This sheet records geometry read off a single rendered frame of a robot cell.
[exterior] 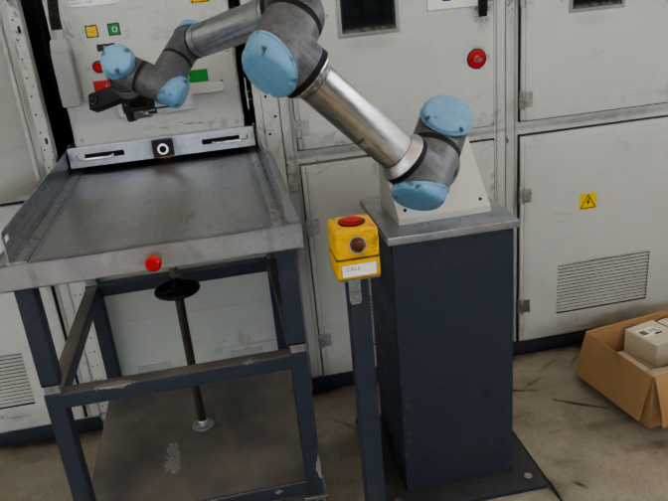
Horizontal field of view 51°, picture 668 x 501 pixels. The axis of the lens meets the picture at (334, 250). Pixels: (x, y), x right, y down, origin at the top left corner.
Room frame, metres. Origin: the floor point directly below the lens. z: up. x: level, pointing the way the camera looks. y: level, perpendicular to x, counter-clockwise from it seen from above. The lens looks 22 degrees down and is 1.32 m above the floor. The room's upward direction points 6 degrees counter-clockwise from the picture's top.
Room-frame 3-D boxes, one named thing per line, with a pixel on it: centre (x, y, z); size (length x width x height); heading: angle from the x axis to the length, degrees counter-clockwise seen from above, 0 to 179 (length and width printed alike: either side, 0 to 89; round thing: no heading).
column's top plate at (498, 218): (1.67, -0.26, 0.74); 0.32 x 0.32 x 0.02; 7
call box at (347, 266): (1.20, -0.04, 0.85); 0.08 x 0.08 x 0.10; 8
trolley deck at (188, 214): (1.67, 0.42, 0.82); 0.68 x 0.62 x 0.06; 8
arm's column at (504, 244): (1.67, -0.26, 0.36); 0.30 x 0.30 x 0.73; 7
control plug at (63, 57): (1.94, 0.67, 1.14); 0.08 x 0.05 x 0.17; 8
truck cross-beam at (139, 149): (2.06, 0.47, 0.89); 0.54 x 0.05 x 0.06; 98
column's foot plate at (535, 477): (1.67, -0.26, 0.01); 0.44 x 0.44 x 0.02; 7
